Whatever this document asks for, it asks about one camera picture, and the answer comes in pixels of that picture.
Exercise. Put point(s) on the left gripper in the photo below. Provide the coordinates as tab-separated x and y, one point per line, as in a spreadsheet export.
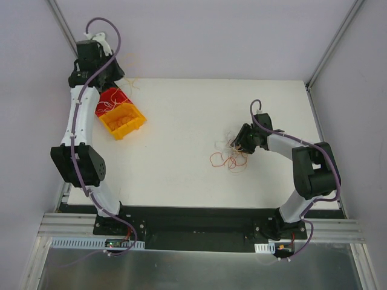
114	70

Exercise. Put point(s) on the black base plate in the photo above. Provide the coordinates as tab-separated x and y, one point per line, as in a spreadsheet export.
233	230

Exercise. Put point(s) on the right cable duct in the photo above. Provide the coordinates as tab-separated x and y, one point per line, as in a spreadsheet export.
273	248

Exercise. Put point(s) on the cable duct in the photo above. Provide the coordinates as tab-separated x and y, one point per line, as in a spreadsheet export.
273	248
95	244

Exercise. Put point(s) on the aluminium frame post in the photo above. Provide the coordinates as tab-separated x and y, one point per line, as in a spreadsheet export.
63	24
339	34

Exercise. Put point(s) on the right aluminium frame post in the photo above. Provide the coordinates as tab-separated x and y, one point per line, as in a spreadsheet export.
339	34

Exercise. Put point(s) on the left aluminium frame post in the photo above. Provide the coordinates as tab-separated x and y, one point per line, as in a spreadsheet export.
63	24

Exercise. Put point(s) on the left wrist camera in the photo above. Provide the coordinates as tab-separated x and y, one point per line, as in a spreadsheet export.
101	39

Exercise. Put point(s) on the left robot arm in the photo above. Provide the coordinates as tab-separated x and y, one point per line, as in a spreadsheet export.
77	161

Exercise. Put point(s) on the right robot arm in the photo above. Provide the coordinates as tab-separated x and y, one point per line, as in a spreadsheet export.
315	174

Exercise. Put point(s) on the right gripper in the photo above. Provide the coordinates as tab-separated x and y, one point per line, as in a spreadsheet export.
242	140

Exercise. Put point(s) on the yellow bin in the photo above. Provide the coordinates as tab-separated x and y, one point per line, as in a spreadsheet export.
123	120

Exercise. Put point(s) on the red bin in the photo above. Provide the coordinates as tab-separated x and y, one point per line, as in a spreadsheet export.
109	100

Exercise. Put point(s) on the left cable duct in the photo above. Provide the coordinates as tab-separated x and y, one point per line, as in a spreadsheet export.
95	244

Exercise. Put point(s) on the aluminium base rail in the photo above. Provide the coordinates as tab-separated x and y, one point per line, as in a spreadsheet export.
67	225

